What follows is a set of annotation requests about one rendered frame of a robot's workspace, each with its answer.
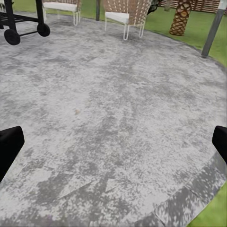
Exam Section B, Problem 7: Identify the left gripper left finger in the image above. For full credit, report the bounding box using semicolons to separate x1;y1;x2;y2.
0;126;25;182

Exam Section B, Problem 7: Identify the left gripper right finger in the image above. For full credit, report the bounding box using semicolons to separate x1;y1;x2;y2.
212;126;227;164

